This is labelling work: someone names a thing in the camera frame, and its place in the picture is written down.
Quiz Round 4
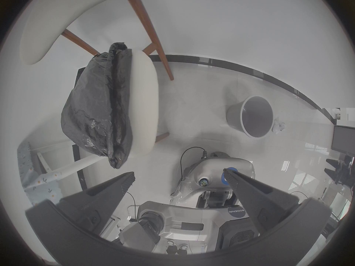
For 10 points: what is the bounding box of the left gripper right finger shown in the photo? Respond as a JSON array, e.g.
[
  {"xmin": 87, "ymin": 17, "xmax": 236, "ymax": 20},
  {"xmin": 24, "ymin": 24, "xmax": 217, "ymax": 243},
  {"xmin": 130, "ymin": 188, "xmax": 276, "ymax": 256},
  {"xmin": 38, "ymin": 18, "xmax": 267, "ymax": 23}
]
[{"xmin": 223, "ymin": 168, "xmax": 299, "ymax": 236}]

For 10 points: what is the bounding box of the black plastic bag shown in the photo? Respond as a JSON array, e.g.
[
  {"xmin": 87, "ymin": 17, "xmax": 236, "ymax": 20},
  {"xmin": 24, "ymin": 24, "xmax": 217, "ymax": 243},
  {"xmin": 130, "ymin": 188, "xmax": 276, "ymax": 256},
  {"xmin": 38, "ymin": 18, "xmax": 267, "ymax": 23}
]
[{"xmin": 61, "ymin": 42, "xmax": 134, "ymax": 169}]

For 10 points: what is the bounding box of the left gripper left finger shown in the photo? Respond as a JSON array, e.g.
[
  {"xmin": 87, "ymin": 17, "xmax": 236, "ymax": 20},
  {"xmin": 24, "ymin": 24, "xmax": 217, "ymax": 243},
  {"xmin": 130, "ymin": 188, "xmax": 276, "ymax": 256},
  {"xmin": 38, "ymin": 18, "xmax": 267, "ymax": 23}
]
[{"xmin": 59, "ymin": 171, "xmax": 136, "ymax": 235}]

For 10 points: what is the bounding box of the white trash bin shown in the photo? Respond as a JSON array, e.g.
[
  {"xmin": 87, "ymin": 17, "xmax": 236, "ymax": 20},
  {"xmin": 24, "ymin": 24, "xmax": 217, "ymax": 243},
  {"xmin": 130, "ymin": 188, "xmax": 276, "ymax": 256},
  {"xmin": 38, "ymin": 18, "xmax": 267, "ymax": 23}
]
[{"xmin": 226, "ymin": 95, "xmax": 274, "ymax": 139}]

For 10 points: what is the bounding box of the black cable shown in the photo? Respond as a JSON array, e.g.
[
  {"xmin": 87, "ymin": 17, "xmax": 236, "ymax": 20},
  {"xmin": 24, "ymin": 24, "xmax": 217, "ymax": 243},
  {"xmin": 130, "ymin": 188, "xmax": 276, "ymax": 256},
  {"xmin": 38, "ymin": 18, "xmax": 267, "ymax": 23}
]
[{"xmin": 180, "ymin": 147, "xmax": 209, "ymax": 183}]

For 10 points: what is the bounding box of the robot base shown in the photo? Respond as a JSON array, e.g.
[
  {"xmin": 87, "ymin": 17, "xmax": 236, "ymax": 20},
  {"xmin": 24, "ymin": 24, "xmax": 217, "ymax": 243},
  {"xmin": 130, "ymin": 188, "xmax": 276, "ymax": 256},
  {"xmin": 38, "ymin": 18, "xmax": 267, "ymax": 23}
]
[{"xmin": 111, "ymin": 152, "xmax": 262, "ymax": 255}]

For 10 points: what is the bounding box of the white paper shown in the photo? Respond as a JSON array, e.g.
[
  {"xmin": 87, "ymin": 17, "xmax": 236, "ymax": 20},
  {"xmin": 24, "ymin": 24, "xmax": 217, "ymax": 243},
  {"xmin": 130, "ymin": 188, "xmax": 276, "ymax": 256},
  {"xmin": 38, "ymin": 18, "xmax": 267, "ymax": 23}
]
[{"xmin": 272, "ymin": 118, "xmax": 286, "ymax": 133}]

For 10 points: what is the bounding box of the white padded wooden chair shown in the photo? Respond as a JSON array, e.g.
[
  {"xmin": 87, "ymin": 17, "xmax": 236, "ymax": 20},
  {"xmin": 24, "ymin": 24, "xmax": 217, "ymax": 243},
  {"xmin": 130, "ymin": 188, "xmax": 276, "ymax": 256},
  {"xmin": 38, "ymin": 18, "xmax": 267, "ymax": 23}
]
[{"xmin": 19, "ymin": 0, "xmax": 175, "ymax": 160}]

